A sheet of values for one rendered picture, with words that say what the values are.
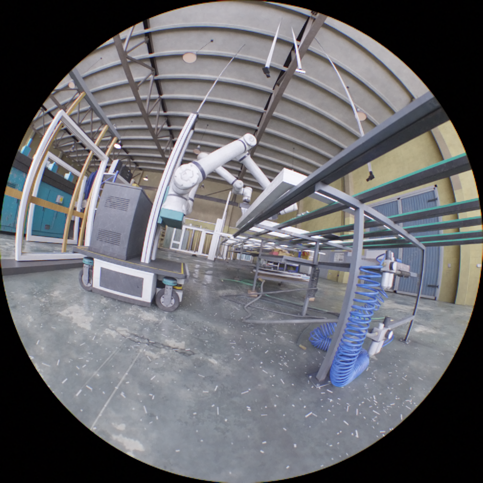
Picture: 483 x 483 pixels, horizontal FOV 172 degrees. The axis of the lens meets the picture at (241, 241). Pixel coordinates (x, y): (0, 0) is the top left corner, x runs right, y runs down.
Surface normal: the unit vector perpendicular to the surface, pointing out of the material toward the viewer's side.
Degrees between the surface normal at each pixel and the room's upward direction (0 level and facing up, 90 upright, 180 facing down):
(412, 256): 90
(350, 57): 180
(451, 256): 90
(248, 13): 180
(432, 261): 90
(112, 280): 90
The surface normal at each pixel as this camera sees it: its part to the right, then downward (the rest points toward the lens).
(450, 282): -0.97, -0.20
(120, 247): 0.36, -0.01
